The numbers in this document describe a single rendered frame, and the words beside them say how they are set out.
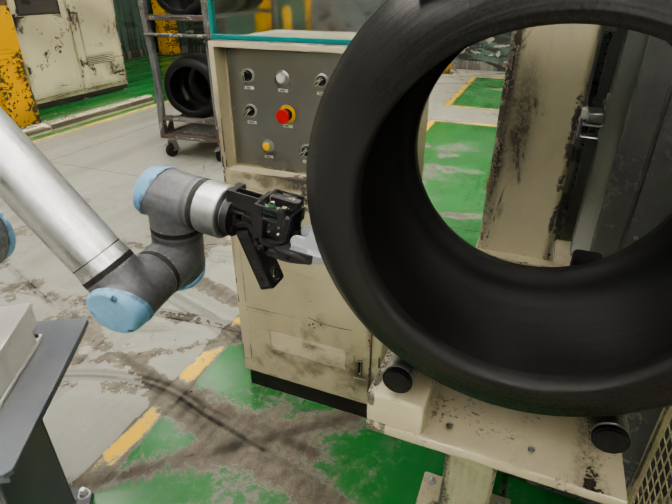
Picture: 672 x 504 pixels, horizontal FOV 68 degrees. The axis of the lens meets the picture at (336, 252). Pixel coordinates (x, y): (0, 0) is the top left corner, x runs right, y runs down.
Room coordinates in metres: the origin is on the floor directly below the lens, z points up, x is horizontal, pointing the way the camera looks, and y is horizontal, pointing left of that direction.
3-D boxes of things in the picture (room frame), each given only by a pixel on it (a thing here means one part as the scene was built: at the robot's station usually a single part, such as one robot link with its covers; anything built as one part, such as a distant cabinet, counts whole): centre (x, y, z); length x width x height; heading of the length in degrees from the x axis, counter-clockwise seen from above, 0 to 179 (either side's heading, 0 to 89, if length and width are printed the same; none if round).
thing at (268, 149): (1.56, 0.03, 0.63); 0.56 x 0.41 x 1.27; 68
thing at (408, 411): (0.70, -0.16, 0.84); 0.36 x 0.09 x 0.06; 158
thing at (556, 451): (0.65, -0.29, 0.80); 0.37 x 0.36 x 0.02; 68
